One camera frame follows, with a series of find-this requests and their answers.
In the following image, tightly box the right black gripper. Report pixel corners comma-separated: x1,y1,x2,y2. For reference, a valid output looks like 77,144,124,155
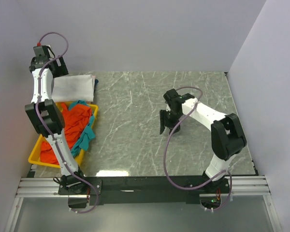
159,109,182,136

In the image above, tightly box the white t shirt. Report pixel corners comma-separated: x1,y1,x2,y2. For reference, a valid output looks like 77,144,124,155
52,74,96,102

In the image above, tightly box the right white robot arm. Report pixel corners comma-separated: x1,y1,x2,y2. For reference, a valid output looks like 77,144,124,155
159,88,247,193

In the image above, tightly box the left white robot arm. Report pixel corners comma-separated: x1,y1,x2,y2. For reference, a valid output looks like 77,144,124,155
25,44,80,177

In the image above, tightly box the folded pink t shirt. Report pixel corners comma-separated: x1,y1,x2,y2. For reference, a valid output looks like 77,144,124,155
91,75,96,102

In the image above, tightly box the folded navy t shirt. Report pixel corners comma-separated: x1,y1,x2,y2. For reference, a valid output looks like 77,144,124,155
94,79,99,90

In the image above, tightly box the orange t shirt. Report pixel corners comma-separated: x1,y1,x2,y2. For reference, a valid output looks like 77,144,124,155
40,102,92,166

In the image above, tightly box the teal t shirt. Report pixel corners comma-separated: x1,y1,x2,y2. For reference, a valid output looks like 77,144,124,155
69,100,97,158

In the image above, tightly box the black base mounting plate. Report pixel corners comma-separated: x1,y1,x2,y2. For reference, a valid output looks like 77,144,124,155
54,175,230,208

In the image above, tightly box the yellow plastic bin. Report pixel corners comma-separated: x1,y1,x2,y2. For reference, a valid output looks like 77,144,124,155
28,100,98,168

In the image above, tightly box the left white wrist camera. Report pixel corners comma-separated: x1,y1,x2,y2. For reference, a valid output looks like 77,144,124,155
37,42,55,56

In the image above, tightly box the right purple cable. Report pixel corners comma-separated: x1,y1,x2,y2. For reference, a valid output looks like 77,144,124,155
163,86,232,211

